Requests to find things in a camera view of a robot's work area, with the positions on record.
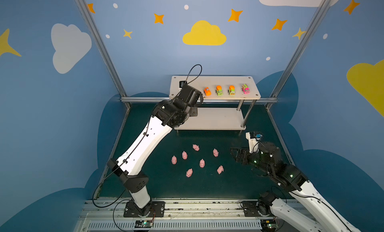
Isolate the pink toy pig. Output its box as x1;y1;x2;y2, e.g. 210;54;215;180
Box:
171;156;177;165
199;159;205;168
217;165;224;175
213;149;219;157
193;144;200;151
182;151;188;160
186;168;193;178

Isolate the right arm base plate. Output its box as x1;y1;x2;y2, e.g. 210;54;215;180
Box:
241;201;275;217

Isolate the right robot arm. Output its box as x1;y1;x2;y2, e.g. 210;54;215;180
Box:
230;140;359;232

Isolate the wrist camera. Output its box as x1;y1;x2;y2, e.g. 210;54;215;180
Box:
179;80;187;89
246;132;263;153

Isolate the left controller board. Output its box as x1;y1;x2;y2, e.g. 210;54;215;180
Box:
135;221;154;229

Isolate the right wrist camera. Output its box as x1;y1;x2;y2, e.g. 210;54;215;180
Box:
246;132;263;153

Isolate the right controller board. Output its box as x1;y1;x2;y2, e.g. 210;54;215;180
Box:
261;220;278;232

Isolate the orange green toy car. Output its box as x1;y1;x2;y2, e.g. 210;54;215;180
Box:
216;85;223;96

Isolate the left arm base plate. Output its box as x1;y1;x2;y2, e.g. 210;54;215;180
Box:
123;201;165;218

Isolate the orange green toy truck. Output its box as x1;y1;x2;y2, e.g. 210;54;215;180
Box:
228;85;236;96

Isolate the aluminium frame post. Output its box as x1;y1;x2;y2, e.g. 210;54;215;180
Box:
266;0;332;111
75;0;127;98

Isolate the pink green toy car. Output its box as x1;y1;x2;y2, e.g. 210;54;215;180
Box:
242;84;250;94

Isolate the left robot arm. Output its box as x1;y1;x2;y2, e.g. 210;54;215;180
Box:
107;84;204;217

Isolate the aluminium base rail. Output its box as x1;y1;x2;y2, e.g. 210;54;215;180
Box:
74;199;312;232

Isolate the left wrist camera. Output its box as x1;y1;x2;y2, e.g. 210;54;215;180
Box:
179;80;187;89

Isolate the left aluminium frame post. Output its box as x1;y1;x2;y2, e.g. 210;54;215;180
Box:
75;0;127;98

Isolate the rear aluminium crossbar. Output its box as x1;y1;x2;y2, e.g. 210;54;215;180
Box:
121;96;278;104

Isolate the white two-tier shelf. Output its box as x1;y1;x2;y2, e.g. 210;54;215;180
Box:
169;76;261;131

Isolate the controller board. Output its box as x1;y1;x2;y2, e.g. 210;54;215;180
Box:
261;220;278;232
135;221;154;229

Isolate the right aluminium frame post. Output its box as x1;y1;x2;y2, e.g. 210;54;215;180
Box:
266;0;332;111

